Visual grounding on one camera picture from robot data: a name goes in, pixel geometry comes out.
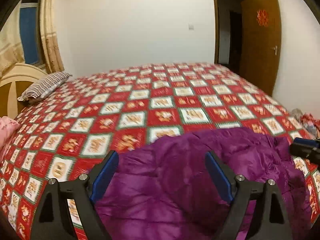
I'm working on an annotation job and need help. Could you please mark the purple hooded down jacket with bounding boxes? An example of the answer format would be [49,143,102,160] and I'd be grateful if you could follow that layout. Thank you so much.
[95,128,311,239]

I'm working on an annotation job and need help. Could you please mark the clothes pile on floor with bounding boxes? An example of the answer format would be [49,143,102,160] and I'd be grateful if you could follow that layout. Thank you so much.
[291,108,320,138]

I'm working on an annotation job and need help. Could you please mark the red patterned bed cover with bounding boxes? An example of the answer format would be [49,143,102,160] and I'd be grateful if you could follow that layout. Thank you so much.
[1,63,311,239]

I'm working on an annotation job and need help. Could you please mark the pink floral folded blanket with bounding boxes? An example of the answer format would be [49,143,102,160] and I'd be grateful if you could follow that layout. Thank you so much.
[0,116,20,150]

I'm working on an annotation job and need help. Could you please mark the striped grey pillow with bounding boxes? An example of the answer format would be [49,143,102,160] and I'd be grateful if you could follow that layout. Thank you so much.
[17,72,72,103]

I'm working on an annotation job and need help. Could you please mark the brown wooden door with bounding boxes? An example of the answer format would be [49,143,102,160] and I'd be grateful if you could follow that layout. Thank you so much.
[240,0,281,96]

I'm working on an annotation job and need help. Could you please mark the cream wooden headboard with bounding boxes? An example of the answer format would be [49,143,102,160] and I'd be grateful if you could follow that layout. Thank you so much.
[0,63,47,119]

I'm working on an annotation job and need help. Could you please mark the red door decoration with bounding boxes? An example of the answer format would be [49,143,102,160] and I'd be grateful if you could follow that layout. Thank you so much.
[257,9,269,27]

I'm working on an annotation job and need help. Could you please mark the beige right curtain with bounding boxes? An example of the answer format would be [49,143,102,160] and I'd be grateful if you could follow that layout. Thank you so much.
[39,0,65,74]

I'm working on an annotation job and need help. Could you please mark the beige curtain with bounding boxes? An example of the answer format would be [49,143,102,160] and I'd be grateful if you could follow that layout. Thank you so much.
[39,0,65,74]
[0,1,25,77]

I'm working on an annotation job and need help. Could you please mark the beige left curtain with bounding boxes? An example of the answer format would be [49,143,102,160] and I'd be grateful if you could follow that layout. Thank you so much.
[0,1,25,77]

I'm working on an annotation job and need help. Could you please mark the dark window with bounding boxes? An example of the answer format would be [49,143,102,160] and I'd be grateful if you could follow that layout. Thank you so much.
[20,3,41,65]

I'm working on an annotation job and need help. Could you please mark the silver door handle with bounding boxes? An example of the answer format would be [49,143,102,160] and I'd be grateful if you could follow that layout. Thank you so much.
[271,46,278,56]

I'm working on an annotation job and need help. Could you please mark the dark door frame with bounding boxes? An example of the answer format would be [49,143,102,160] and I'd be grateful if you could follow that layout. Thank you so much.
[214,0,243,74]

